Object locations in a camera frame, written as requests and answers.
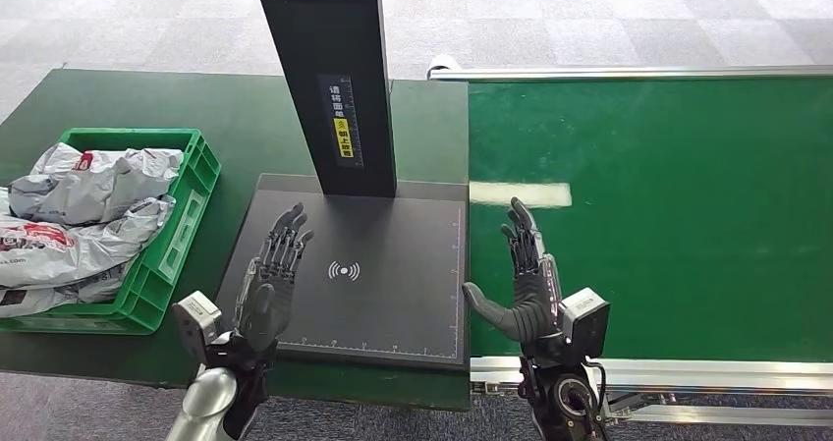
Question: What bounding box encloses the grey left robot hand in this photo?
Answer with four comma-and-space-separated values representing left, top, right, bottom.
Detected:
233, 202, 315, 354

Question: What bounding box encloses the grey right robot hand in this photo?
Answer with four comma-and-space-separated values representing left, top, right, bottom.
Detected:
462, 196, 566, 346

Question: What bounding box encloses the grey mailer package red print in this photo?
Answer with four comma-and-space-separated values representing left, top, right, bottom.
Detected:
0, 187, 177, 290
9, 142, 186, 227

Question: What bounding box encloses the green plastic basket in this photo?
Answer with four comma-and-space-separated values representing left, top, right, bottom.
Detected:
0, 127, 223, 337

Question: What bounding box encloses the black weighing platform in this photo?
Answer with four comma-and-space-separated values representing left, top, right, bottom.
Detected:
214, 173, 472, 371

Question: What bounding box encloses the crumpled grey mailer package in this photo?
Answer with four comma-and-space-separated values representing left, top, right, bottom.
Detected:
0, 260, 139, 319

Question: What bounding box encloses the green conveyor belt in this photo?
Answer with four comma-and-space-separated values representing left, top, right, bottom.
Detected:
468, 77, 833, 363

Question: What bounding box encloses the yellow warning label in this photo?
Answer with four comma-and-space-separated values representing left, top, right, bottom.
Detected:
333, 117, 356, 159

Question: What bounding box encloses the aluminium conveyor support beam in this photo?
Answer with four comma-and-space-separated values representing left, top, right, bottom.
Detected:
601, 392, 833, 429

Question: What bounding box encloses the white conveyor roller end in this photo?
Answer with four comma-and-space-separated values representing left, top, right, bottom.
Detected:
426, 54, 462, 81

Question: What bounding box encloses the black scanner column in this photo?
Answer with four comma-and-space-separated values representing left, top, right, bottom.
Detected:
250, 0, 398, 199

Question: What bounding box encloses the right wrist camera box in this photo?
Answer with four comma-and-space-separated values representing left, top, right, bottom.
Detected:
558, 287, 612, 361

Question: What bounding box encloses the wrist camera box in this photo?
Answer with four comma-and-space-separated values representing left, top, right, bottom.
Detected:
171, 290, 224, 365
558, 287, 612, 361

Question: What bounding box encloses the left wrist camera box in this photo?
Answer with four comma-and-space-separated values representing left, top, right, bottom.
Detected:
171, 290, 224, 365

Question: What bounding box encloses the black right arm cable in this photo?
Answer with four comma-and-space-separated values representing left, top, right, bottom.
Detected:
581, 358, 611, 427

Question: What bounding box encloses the wide aluminium conveyor rail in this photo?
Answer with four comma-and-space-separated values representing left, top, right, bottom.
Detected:
470, 356, 833, 395

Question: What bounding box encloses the thin aluminium conveyor rail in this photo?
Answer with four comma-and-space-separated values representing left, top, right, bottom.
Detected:
426, 65, 833, 83

